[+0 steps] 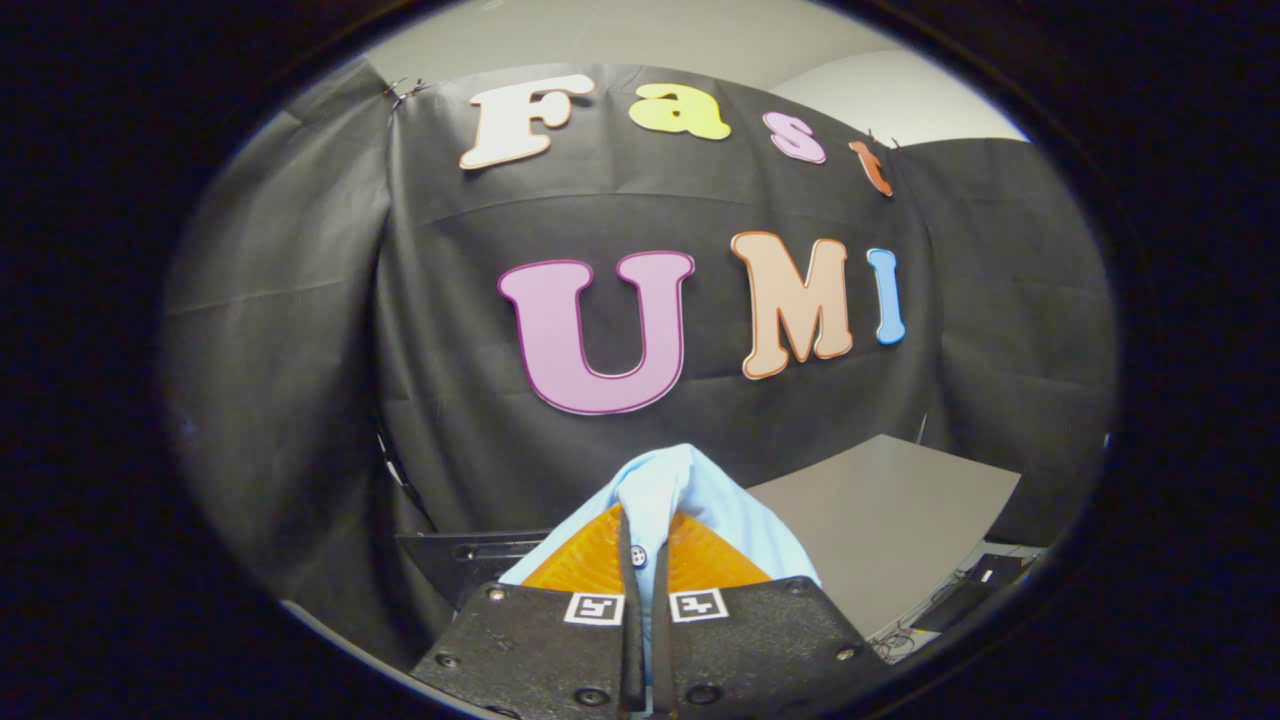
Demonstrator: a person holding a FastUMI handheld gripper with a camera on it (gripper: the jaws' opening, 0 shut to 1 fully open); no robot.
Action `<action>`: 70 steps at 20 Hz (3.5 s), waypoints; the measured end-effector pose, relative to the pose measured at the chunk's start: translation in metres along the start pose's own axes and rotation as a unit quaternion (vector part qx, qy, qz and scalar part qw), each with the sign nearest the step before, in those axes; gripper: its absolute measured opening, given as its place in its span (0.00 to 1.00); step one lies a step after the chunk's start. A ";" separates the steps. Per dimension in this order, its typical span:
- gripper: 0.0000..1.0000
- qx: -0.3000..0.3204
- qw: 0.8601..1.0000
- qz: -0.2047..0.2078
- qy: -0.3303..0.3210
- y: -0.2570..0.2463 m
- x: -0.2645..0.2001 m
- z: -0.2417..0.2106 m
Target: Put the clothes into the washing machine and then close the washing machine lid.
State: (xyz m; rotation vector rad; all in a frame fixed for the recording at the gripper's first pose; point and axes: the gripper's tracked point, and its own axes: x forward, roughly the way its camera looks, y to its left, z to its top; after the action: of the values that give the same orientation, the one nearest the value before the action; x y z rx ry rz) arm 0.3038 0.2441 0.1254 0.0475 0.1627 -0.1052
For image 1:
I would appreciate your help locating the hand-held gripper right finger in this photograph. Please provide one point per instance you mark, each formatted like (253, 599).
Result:
(760, 640)

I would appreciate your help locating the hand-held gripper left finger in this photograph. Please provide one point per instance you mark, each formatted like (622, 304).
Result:
(530, 650)

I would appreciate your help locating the light blue shirt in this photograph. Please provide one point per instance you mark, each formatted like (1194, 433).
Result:
(690, 480)

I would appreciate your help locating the beige cabinet with dark top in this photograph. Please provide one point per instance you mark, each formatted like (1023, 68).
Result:
(890, 510)

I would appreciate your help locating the black box device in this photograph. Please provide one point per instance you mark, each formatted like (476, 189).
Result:
(965, 600)

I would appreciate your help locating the black backdrop cloth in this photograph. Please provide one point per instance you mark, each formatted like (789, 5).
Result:
(470, 350)

